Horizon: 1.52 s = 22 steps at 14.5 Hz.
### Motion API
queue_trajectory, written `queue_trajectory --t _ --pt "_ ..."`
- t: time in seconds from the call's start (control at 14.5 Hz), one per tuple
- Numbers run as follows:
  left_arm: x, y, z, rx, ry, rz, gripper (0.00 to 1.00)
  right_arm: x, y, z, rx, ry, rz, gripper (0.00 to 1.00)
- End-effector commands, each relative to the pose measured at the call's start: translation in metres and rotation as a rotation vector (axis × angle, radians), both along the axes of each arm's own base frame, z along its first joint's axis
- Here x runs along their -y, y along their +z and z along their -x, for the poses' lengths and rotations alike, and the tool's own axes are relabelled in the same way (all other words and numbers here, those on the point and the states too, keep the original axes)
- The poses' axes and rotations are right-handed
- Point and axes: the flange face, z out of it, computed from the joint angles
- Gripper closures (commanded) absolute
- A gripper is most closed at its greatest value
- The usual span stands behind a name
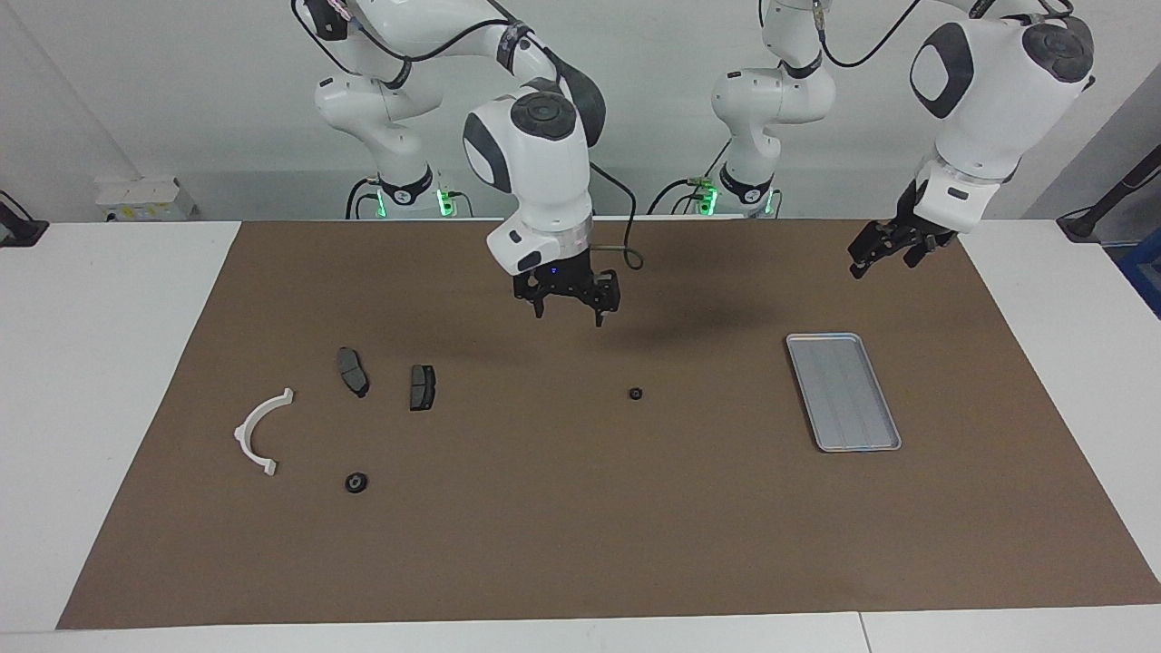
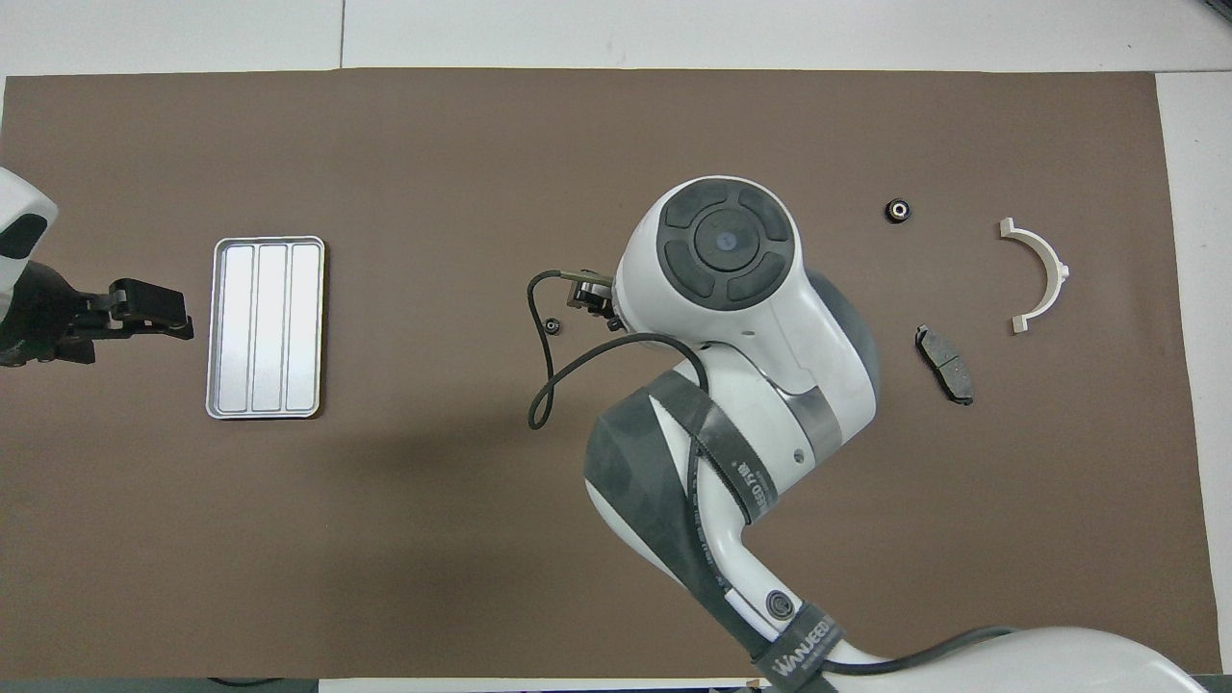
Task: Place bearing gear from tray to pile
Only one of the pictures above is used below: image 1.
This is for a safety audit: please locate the silver metal tray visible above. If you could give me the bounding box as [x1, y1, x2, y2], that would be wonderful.
[785, 333, 902, 453]

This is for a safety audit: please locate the dark grey curved brake pad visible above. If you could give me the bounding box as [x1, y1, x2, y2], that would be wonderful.
[337, 346, 371, 399]

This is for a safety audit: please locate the brown table mat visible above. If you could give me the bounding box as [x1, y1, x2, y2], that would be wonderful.
[56, 216, 1161, 630]

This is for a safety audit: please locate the blue crate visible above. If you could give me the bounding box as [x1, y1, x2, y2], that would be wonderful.
[1117, 238, 1161, 318]

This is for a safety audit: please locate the white power strip box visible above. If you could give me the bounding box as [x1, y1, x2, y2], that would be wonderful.
[95, 177, 196, 223]

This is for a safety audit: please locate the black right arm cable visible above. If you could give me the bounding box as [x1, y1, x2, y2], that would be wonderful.
[290, 0, 647, 271]

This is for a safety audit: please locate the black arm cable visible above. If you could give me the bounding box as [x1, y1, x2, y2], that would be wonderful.
[815, 0, 1076, 69]
[290, 0, 647, 271]

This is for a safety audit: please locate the black left base cable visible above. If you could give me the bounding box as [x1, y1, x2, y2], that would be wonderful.
[647, 136, 734, 216]

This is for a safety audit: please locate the black base cable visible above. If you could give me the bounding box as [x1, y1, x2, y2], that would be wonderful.
[647, 136, 734, 216]
[345, 177, 382, 220]

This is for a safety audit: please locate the black right base cable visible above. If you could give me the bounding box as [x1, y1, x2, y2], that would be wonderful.
[345, 177, 382, 220]

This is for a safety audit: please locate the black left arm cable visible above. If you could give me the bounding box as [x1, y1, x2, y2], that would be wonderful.
[815, 0, 1076, 69]

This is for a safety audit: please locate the white curved plastic bracket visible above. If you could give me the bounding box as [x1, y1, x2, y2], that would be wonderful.
[234, 387, 296, 477]

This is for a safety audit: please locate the black clamp mount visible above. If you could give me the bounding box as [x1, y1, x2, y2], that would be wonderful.
[0, 189, 50, 249]

